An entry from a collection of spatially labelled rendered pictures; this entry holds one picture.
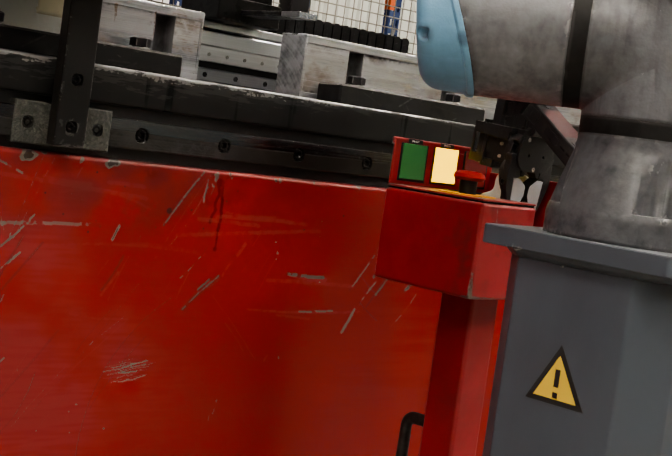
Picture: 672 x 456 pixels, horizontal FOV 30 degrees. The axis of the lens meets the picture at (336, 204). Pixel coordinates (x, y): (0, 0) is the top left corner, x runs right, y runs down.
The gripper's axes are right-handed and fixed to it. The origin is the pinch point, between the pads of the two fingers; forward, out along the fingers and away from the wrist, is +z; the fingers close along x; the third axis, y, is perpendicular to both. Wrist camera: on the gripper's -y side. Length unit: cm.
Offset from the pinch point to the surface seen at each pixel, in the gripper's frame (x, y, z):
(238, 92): 28.8, 25.3, -11.5
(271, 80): -6, 60, -12
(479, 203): 15.0, -5.5, -4.7
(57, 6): 48, 39, -18
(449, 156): 4.6, 9.4, -8.4
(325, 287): 10.1, 21.9, 12.9
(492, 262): 11.8, -6.7, 2.1
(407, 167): 12.4, 9.2, -6.3
